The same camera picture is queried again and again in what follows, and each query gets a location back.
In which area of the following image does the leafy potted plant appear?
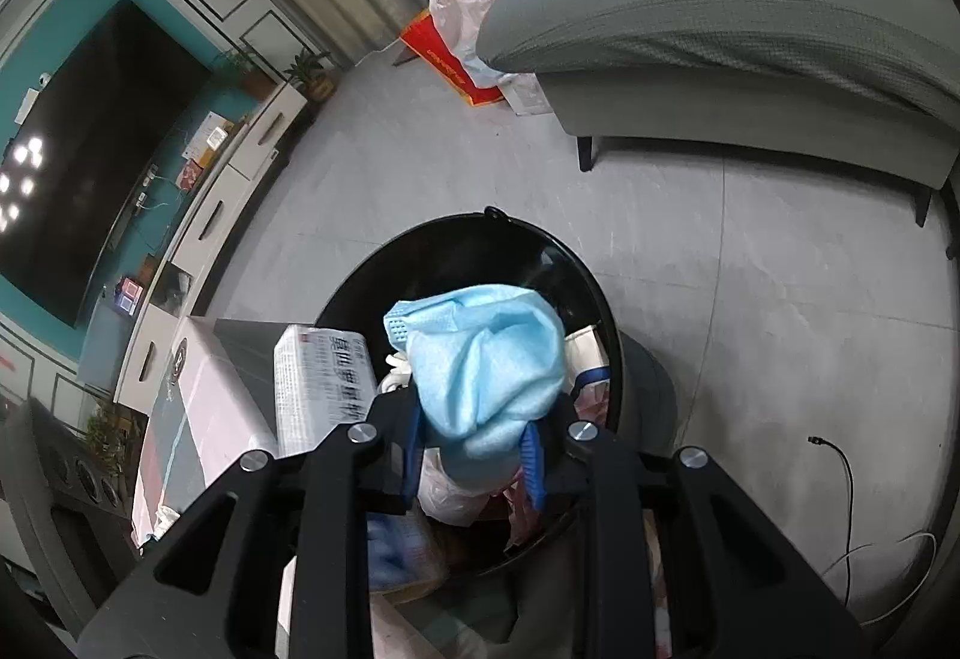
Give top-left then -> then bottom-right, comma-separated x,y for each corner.
79,404 -> 143,473

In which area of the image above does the white television cabinet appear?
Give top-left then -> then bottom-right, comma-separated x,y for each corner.
75,82 -> 312,405

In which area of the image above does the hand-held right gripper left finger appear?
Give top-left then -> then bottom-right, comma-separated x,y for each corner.
79,385 -> 428,659

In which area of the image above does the white cable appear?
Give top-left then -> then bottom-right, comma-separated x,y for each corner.
817,531 -> 938,626

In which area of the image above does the black speaker cabinet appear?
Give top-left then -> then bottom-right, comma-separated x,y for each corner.
0,400 -> 143,630

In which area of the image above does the white blue container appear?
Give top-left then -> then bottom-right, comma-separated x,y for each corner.
562,325 -> 612,398

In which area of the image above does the white cardboard box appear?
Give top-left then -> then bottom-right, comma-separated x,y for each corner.
184,112 -> 233,165

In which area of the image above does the black television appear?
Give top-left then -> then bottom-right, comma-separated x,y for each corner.
0,0 -> 211,330

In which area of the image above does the black trash bin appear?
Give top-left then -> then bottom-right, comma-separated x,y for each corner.
311,205 -> 680,659

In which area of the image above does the blue face mask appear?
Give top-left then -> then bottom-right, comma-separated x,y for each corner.
384,284 -> 567,480

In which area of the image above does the white tissue packet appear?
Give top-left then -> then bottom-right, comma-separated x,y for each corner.
271,324 -> 380,458

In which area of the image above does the crumpled white plastic bag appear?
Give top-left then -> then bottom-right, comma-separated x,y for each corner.
416,449 -> 518,529

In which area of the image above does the potted plant in red pot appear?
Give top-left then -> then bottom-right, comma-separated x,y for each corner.
214,48 -> 275,101

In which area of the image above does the potted plant in brown pot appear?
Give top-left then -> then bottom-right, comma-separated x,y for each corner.
283,50 -> 335,101

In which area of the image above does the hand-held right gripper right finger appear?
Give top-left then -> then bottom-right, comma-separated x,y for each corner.
517,396 -> 875,659

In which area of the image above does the black cable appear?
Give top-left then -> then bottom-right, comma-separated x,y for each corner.
808,435 -> 860,600

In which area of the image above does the grey sofa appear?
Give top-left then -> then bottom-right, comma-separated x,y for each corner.
476,0 -> 960,229

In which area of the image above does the red paper bag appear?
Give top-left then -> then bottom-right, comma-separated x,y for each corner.
399,10 -> 505,109

